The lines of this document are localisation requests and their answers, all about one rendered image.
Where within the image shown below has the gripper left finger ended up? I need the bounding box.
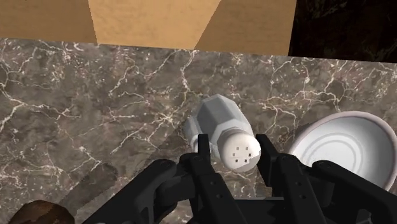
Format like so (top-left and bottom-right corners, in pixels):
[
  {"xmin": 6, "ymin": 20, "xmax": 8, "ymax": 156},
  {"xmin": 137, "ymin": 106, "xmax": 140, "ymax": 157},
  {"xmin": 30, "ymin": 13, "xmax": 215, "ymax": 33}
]
[{"xmin": 82, "ymin": 133, "xmax": 248, "ymax": 224}]

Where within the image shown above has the white salt shaker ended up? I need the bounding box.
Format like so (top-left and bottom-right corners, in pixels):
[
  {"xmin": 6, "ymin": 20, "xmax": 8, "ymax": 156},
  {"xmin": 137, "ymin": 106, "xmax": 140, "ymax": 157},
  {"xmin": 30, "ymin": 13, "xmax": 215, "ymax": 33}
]
[{"xmin": 183, "ymin": 94, "xmax": 261, "ymax": 173}]

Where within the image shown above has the brown round object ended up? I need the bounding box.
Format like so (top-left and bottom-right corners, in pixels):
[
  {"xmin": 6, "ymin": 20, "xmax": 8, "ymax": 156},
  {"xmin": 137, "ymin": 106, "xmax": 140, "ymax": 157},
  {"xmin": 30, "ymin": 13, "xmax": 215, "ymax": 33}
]
[{"xmin": 7, "ymin": 199, "xmax": 76, "ymax": 224}]

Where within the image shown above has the white bowl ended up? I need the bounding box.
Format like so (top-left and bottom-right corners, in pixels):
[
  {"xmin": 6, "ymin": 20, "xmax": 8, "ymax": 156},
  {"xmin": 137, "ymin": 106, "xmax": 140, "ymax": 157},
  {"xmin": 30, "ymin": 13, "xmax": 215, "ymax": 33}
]
[{"xmin": 288, "ymin": 111, "xmax": 397, "ymax": 192}]

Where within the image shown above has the wooden cabinet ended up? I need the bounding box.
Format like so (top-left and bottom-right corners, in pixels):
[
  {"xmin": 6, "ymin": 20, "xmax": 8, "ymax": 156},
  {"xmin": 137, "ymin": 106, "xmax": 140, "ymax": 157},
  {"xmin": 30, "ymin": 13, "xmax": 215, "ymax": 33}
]
[{"xmin": 0, "ymin": 0, "xmax": 298, "ymax": 57}]

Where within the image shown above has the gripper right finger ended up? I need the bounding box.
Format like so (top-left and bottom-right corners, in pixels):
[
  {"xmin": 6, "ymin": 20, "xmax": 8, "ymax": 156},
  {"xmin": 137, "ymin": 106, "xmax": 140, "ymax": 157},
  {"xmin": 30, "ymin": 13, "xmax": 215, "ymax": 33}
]
[{"xmin": 255, "ymin": 133, "xmax": 397, "ymax": 224}]

